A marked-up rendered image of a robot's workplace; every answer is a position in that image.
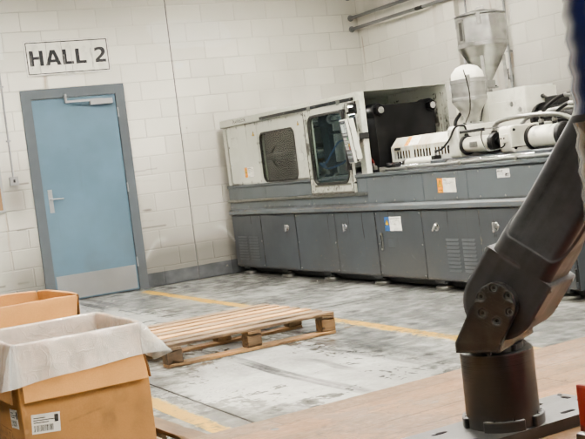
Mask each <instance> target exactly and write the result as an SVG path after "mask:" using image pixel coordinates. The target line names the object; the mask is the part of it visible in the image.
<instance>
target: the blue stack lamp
mask: <svg viewBox="0 0 585 439"><path fill-rule="evenodd" d="M562 3H563V7H562V14H561V19H562V21H563V23H564V26H565V28H566V32H565V38H564V44H565V46H566V48H567V51H568V62H567V68H568V73H569V75H570V77H571V82H570V88H569V92H570V95H571V98H572V99H573V102H574V107H573V113H572V116H580V115H585V0H562Z"/></svg>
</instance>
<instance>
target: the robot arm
mask: <svg viewBox="0 0 585 439"><path fill-rule="evenodd" d="M584 121H585V115H580V116H572V115H571V117H570V119H569V121H568V122H567V124H566V126H565V128H564V130H563V132H562V133H561V136H560V137H559V139H558V140H557V142H556V143H555V147H554V149H553V150H552V152H551V153H550V155H549V157H548V159H547V161H546V163H545V165H544V167H542V169H541V172H540V174H539V176H538V177H537V179H536V181H535V183H534V185H533V186H532V188H531V190H530V192H529V193H528V196H527V197H526V198H525V200H524V202H523V203H522V205H521V207H520V209H519V210H518V211H517V213H516V214H515V215H514V216H513V218H512V219H511V220H510V221H509V222H508V224H507V226H506V227H505V229H504V230H503V232H502V234H501V237H500V238H499V239H498V241H497V243H495V244H493V245H490V246H487V247H485V249H484V253H483V255H482V256H481V258H480V260H479V262H478V264H477V265H476V267H475V269H474V271H473V273H472V274H471V275H470V276H469V280H468V282H467V285H466V286H465V289H464V294H463V306H464V310H465V313H466V316H467V317H466V319H465V321H464V323H463V325H462V328H461V331H460V332H459V335H458V337H457V339H456V341H455V351H456V353H460V360H461V375H462V383H463V390H464V398H465V406H466V412H464V413H463V414H462V422H457V423H454V424H450V425H447V426H444V427H441V428H437V429H432V430H429V431H426V432H423V433H420V434H417V435H414V436H409V437H405V438H402V439H540V438H543V437H545V436H550V435H553V434H556V433H559V432H562V431H564V430H567V429H572V428H575V427H578V426H580V418H579V409H578V401H577V395H568V394H562V393H559V394H557V395H550V396H547V397H543V398H541V399H539V394H538V386H537V378H536V370H535V355H534V347H533V344H532V343H529V342H525V339H524V338H525V337H527V336H529V335H530V334H532V333H533V327H535V326H536V325H538V324H540V323H542V322H543V321H545V320H546V319H548V318H549V317H550V316H551V315H552V314H553V313H554V311H555V310H556V309H557V308H558V305H559V304H560V302H561V300H562V298H563V296H564V294H565V293H566V292H567V290H568V288H569V286H570V284H571V283H572V282H573V280H574V278H575V274H573V273H572V272H570V269H571V268H572V266H573V265H574V264H575V261H576V259H577V257H578V256H579V254H580V252H581V250H582V247H583V243H584V240H585V224H584V222H583V218H584V211H583V204H582V198H581V193H582V189H581V180H580V176H579V173H578V169H579V164H578V153H577V151H576V149H575V145H576V139H577V134H576V131H575V128H574V125H573V123H578V122H584Z"/></svg>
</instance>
